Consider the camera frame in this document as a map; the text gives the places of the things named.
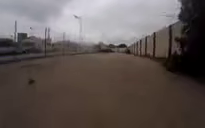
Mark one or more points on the distant trees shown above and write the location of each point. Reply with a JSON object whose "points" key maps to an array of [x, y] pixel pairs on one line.
{"points": [[118, 45]]}

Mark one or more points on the brown dirt road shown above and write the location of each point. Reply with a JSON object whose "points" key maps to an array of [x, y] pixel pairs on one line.
{"points": [[103, 90]]}

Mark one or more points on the street lamp pole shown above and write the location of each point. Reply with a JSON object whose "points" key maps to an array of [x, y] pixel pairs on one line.
{"points": [[80, 30]]}

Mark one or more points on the tall pole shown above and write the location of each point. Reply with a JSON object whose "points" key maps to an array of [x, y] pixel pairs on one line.
{"points": [[15, 30]]}

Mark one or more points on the dark tree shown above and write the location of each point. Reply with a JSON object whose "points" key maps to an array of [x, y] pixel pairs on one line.
{"points": [[198, 40]]}

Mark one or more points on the grey building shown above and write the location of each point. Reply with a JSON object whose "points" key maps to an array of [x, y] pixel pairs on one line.
{"points": [[3, 46]]}

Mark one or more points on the pale panel wall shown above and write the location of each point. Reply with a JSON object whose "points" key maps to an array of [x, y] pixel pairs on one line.
{"points": [[161, 42]]}

